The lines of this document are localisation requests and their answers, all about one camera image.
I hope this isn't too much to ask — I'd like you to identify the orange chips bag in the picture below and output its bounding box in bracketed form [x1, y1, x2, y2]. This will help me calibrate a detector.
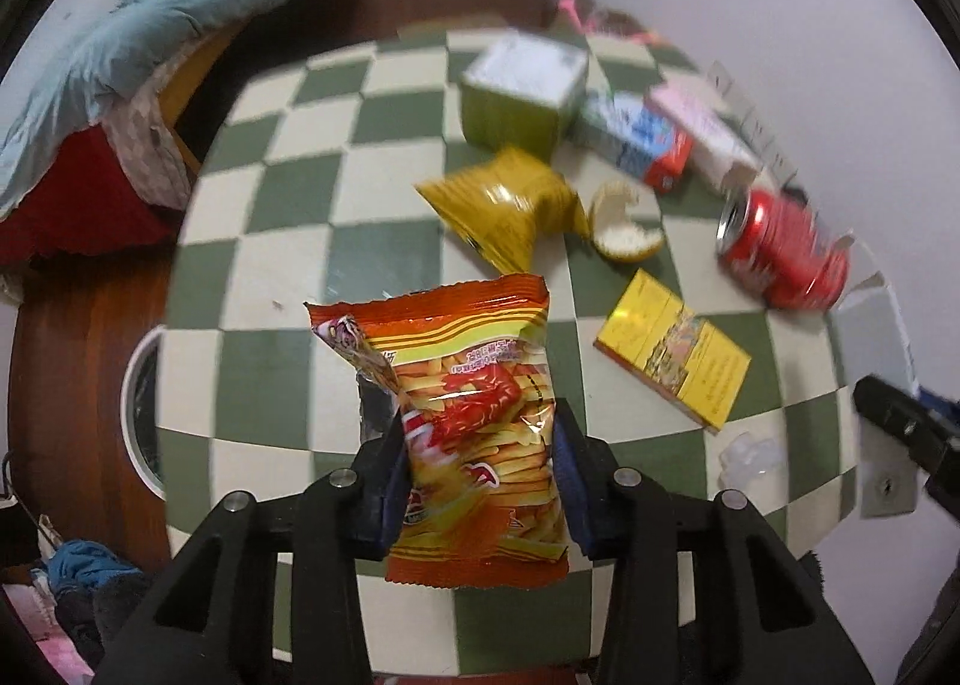
[308, 274, 569, 589]

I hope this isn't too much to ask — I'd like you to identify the red soda can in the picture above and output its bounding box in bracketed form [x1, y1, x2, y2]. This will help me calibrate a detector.
[716, 187, 854, 313]

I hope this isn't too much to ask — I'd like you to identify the green white medicine box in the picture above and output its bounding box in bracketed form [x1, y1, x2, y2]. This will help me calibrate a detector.
[459, 30, 589, 163]

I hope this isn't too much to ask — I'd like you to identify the white round trash bin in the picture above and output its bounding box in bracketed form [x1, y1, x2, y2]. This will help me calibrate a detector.
[121, 325, 164, 499]

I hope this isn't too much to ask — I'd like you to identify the white blue long box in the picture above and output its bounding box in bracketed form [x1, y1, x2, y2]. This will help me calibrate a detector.
[828, 272, 918, 519]

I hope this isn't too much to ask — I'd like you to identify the yellow flat packet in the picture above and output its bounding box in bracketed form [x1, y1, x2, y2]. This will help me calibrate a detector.
[594, 269, 752, 430]

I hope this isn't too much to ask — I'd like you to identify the clear plastic cup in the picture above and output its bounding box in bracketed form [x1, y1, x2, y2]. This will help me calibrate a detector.
[718, 433, 786, 492]

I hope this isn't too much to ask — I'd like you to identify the green white checkered tablecloth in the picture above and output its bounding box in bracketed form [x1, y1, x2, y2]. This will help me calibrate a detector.
[154, 26, 895, 679]

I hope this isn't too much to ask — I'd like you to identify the yellow snack bag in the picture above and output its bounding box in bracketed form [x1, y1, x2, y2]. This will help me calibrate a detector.
[415, 147, 590, 274]

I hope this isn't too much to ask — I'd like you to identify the blue cloth pile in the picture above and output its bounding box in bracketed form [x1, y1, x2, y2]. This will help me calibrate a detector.
[47, 539, 140, 596]

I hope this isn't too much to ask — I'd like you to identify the blue red milk carton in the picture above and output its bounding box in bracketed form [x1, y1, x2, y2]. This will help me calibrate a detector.
[571, 90, 693, 194]

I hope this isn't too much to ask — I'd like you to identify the pink white box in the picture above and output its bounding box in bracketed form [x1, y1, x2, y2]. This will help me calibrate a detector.
[646, 83, 760, 194]

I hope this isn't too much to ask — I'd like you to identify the red bed sheet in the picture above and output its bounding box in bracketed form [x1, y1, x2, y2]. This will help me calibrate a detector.
[0, 125, 184, 265]

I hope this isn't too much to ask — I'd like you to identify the patterned grey pink blanket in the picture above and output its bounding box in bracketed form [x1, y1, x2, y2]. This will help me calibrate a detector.
[99, 41, 199, 210]

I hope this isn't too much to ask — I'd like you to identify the pink plush toy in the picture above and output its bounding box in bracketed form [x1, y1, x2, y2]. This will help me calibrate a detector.
[550, 0, 667, 46]

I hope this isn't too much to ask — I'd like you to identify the white wall power strip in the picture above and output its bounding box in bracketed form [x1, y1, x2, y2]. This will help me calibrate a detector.
[708, 61, 799, 187]

